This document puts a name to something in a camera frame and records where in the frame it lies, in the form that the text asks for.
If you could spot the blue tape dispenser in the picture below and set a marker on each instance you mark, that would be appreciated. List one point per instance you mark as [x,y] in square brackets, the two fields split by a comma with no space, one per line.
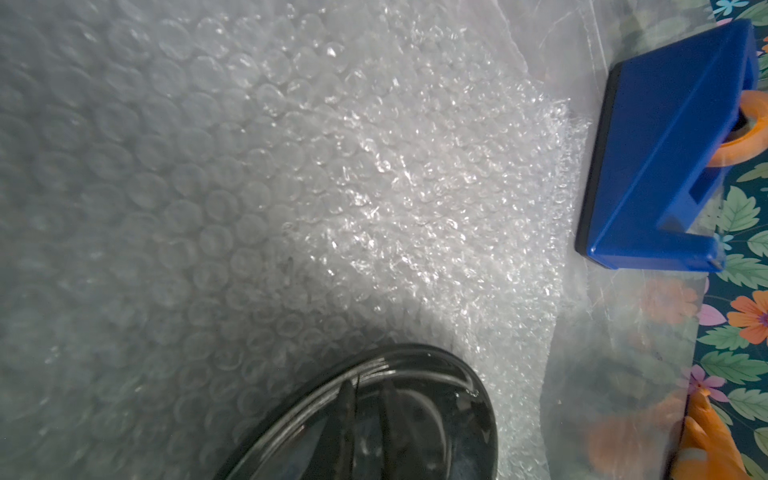
[673,122]

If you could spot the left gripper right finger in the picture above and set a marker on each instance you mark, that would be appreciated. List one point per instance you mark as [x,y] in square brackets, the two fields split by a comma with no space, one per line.
[412,440]

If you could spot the black dinner plate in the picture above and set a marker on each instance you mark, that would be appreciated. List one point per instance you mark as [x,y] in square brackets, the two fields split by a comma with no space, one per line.
[282,444]

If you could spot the clear bubble wrap sheet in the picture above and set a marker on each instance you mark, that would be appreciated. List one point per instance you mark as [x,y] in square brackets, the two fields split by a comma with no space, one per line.
[204,204]

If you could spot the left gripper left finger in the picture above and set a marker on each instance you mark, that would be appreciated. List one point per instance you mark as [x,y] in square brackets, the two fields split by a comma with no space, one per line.
[333,457]

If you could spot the orange plush toy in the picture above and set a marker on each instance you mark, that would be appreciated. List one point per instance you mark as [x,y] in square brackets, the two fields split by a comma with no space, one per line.
[707,450]

